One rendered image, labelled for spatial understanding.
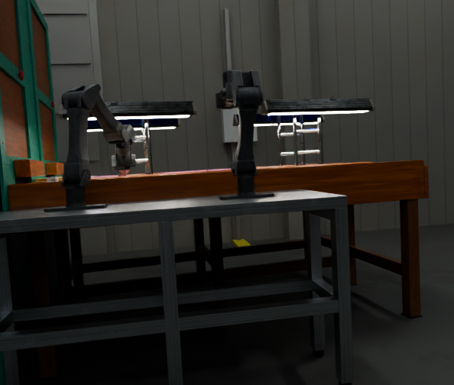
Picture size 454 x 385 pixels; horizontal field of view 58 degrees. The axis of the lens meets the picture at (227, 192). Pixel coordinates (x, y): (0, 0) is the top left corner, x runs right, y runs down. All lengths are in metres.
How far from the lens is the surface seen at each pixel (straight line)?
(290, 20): 4.38
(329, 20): 4.66
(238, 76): 1.42
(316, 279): 1.69
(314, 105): 2.21
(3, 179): 1.68
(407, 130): 4.85
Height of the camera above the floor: 0.80
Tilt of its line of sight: 4 degrees down
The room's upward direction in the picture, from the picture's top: 3 degrees counter-clockwise
